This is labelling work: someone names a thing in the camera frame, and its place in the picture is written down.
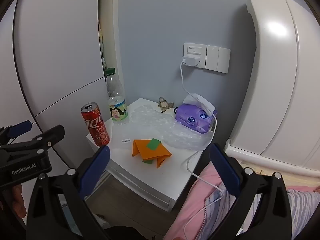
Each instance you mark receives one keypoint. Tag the orange and green paper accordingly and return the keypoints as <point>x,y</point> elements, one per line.
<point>140,147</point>

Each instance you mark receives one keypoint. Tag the red soda can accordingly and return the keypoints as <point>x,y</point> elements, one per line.
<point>96,127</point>

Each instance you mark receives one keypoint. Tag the purple tissue pack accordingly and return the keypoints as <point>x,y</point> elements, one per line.
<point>190,116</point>

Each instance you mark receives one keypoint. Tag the clear bubble wrap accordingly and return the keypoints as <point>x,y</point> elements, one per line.
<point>155,120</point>

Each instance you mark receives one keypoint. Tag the white charger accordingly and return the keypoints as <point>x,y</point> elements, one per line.
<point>190,61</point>

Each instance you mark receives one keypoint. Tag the white wardrobe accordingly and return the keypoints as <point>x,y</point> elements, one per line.
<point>57,42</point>

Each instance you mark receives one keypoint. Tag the small brown figurine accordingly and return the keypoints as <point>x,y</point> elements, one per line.
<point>164,105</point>

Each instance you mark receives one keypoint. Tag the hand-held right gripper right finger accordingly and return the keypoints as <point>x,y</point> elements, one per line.
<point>225,170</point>

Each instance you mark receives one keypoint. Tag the striped lilac cloth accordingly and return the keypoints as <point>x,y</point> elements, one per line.
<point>302,205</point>

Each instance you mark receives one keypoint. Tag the clear plastic bag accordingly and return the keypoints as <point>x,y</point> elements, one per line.
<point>101,221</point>

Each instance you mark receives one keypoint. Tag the clear plastic bottle green cap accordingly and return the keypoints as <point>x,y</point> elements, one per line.
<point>116,97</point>

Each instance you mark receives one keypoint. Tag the white bed headboard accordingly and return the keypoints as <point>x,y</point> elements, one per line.
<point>275,80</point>

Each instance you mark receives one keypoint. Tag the person's left hand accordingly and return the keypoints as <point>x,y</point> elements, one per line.
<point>18,198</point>

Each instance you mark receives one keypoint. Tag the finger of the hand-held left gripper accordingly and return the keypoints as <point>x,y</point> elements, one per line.
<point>21,127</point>
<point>53,132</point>

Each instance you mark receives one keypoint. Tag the white nightstand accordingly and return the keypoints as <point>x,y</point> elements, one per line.
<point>155,180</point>

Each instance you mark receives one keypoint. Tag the pink blanket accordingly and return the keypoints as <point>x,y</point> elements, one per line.
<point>195,200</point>

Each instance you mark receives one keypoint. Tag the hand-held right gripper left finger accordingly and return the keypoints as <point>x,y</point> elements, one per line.
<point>96,170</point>

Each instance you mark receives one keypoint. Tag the white light switch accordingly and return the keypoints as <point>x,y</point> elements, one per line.
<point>217,58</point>

